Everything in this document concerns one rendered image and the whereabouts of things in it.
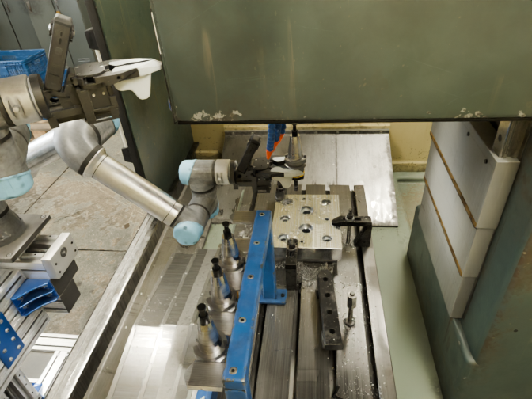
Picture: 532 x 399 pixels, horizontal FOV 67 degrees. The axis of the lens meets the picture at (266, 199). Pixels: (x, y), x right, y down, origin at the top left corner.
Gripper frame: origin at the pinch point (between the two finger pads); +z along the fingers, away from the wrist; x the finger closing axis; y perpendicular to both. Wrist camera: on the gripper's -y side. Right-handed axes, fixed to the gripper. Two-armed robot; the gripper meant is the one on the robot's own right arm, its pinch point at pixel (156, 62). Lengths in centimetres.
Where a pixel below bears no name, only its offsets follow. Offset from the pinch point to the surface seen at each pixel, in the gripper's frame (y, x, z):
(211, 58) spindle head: -0.9, 7.2, 8.1
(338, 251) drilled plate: 68, -4, 43
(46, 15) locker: 67, -511, -48
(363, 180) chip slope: 93, -63, 96
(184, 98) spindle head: 5.9, 4.2, 2.8
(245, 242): 44.0, 3.8, 10.9
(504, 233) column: 40, 32, 62
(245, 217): 44.0, -5.2, 14.6
